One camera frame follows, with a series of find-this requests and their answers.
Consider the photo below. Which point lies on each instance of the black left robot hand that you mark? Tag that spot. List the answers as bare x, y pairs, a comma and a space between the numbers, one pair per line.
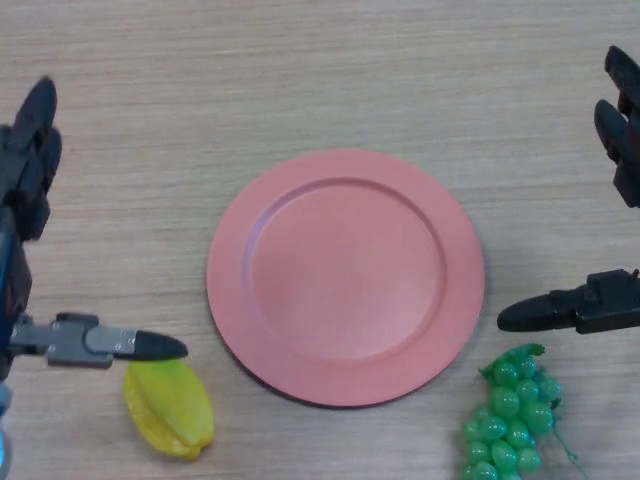
30, 170

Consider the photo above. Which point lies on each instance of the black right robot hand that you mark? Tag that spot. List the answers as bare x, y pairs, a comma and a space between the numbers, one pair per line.
600, 307

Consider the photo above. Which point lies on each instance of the yellow starfruit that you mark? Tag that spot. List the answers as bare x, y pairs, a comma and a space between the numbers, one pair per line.
172, 407

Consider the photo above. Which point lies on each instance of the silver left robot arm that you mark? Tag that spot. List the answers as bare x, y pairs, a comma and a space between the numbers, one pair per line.
4, 425

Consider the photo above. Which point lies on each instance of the pink round plate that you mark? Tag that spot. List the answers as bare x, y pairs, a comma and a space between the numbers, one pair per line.
345, 280

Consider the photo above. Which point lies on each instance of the green grape bunch in net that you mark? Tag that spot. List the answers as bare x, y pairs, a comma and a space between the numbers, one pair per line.
505, 405

